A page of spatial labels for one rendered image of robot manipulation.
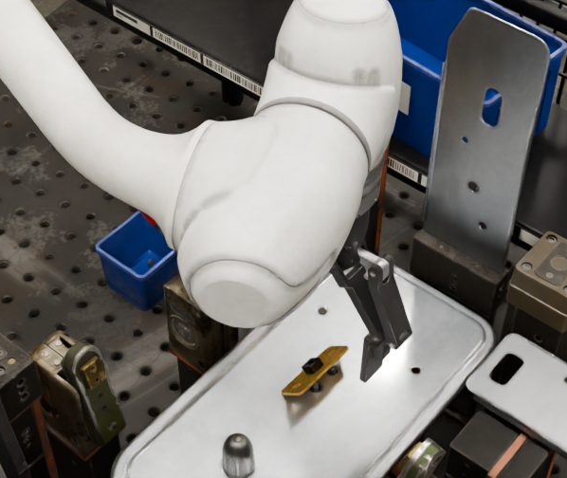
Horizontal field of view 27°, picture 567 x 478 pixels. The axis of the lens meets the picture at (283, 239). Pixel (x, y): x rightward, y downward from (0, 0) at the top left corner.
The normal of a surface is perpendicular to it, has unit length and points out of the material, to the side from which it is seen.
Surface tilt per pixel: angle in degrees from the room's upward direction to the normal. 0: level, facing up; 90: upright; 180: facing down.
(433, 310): 0
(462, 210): 90
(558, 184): 0
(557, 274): 0
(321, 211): 50
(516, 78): 90
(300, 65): 85
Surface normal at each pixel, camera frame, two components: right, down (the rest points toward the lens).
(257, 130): -0.04, -0.78
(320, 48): -0.33, 0.22
